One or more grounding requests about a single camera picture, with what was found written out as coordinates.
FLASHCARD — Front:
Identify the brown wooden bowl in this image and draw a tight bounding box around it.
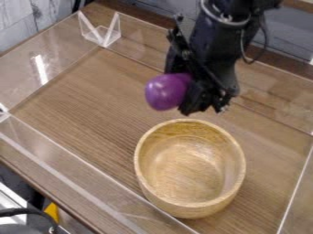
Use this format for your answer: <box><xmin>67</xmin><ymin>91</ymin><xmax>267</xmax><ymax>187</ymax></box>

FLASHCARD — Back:
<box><xmin>134</xmin><ymin>119</ymin><xmax>247</xmax><ymax>219</ymax></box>

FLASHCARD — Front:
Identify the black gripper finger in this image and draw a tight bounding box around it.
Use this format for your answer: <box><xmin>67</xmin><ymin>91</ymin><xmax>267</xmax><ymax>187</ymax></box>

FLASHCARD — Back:
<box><xmin>178</xmin><ymin>81</ymin><xmax>210</xmax><ymax>116</ymax></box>
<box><xmin>204</xmin><ymin>60</ymin><xmax>239</xmax><ymax>113</ymax></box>

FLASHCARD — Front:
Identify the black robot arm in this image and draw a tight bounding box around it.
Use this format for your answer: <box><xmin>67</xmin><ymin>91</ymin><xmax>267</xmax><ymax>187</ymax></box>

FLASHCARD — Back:
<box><xmin>164</xmin><ymin>0</ymin><xmax>282</xmax><ymax>115</ymax></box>

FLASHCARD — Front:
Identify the black cable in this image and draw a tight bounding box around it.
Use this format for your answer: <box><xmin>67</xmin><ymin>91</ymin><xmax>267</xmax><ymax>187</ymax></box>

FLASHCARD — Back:
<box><xmin>0</xmin><ymin>207</ymin><xmax>59</xmax><ymax>234</ymax></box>

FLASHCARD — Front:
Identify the clear acrylic table wall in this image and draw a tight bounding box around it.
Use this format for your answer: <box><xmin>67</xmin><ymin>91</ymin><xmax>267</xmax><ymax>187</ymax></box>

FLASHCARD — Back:
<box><xmin>0</xmin><ymin>110</ymin><xmax>198</xmax><ymax>234</ymax></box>

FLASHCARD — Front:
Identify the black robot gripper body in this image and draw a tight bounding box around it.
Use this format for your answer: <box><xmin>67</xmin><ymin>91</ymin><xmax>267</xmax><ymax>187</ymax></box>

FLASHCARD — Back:
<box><xmin>163</xmin><ymin>0</ymin><xmax>270</xmax><ymax>80</ymax></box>

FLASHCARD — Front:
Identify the purple toy eggplant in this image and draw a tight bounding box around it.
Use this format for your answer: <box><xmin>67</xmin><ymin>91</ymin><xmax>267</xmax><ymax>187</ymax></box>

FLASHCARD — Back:
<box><xmin>144</xmin><ymin>73</ymin><xmax>192</xmax><ymax>111</ymax></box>

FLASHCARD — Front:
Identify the clear acrylic corner bracket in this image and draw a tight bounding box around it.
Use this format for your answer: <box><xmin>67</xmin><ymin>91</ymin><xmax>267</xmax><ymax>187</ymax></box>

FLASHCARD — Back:
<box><xmin>77</xmin><ymin>12</ymin><xmax>120</xmax><ymax>48</ymax></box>

